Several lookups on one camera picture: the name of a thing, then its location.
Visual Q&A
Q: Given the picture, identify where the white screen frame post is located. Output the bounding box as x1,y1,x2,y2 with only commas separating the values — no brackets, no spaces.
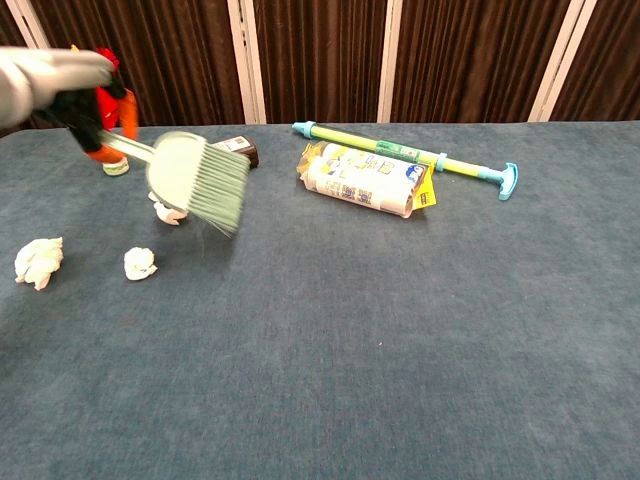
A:
226,0,268,125
527,0,597,123
376,0,404,124
4,0,56,51

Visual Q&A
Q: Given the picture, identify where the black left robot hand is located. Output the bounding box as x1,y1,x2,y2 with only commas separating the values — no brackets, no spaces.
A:
33,73,140,164

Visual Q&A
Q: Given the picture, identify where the packaged white roll pack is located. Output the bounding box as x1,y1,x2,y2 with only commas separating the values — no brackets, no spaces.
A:
298,141,439,220

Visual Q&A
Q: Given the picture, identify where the mint green hand brush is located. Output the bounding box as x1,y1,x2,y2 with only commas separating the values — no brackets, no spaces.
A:
98,129,252,239

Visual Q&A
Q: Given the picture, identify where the green teal pump tube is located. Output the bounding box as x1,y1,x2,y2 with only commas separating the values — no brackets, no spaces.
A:
291,120,520,202

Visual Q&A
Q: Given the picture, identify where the white paper ball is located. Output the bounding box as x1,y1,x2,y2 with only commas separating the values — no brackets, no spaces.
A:
123,246,159,282
147,192,190,227
13,236,65,292

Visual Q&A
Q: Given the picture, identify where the colourful feather shuttlecock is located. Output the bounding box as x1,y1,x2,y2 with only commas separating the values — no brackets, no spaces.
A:
69,45,132,177

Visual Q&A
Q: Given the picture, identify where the brown bottle white cap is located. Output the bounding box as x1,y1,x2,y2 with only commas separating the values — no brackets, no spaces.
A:
211,135,261,169

